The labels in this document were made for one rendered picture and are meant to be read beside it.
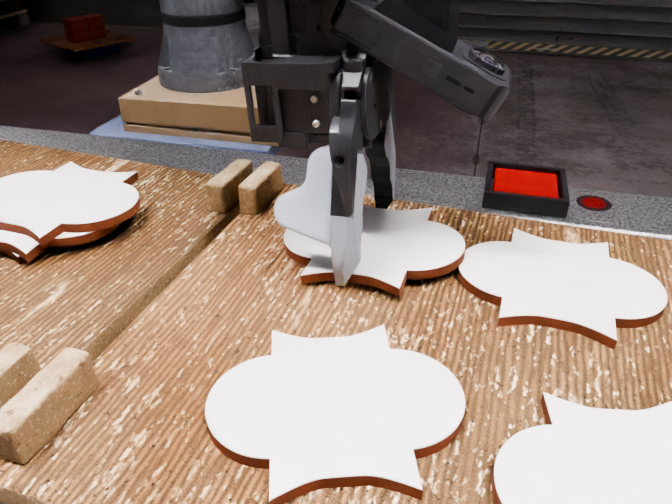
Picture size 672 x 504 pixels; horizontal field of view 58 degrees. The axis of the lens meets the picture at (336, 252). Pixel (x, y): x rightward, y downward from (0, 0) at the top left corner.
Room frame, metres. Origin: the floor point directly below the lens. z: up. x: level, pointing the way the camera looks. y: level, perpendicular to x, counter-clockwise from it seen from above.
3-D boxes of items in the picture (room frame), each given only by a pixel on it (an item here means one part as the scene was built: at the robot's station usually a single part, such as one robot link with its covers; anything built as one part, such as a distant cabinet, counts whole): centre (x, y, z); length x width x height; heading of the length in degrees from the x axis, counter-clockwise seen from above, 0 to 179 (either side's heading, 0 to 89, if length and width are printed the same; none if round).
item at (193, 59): (0.91, 0.19, 0.97); 0.15 x 0.15 x 0.10
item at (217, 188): (0.48, 0.09, 0.95); 0.06 x 0.02 x 0.03; 160
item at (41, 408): (0.22, 0.15, 0.95); 0.06 x 0.02 x 0.03; 162
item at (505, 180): (0.53, -0.18, 0.92); 0.06 x 0.06 x 0.01; 75
